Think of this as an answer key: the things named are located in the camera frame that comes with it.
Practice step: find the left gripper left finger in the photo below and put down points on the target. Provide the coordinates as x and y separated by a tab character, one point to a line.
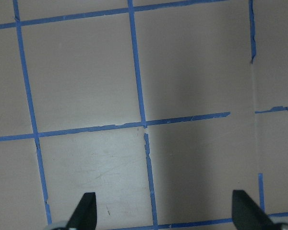
84	216

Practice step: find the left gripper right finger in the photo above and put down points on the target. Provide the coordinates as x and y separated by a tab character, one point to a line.
247	215

